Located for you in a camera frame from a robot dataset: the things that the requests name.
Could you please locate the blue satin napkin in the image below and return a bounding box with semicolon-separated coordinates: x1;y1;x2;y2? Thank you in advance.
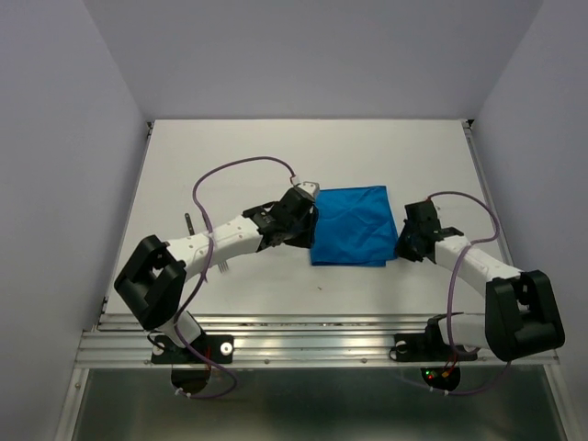
310;186;398;267

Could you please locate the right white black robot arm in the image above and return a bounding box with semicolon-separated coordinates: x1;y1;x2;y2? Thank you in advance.
390;199;566;362

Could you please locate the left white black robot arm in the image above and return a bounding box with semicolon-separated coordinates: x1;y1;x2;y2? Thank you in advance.
114;182;320;362

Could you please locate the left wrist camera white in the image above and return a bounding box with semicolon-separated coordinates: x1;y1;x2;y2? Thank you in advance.
290;175;320;199

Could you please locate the silver knife black handle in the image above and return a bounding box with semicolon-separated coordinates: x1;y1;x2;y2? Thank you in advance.
184;212;210;284

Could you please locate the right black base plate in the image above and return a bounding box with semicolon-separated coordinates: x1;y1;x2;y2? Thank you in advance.
389;333;478;363

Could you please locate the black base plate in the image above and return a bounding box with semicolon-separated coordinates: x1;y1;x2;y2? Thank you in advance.
147;334;234;365
389;333;478;363

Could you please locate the aluminium frame rail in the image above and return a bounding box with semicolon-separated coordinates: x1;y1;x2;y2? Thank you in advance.
56;119;571;440

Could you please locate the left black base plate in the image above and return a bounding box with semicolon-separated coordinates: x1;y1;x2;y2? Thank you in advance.
147;334;234;365

